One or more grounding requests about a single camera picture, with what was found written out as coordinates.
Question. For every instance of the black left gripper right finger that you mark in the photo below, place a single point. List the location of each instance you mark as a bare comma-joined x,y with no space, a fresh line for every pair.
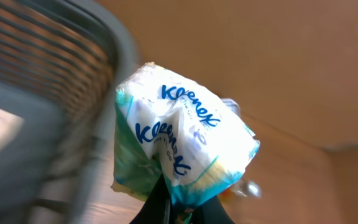
211,212

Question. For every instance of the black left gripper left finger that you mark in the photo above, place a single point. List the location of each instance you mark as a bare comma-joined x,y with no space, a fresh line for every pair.
157,208

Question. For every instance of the Kleenex tissue pack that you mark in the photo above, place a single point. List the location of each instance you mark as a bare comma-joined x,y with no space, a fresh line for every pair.
170,127

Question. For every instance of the grey plastic basket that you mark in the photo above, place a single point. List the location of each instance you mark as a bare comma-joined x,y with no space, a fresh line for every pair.
60,63

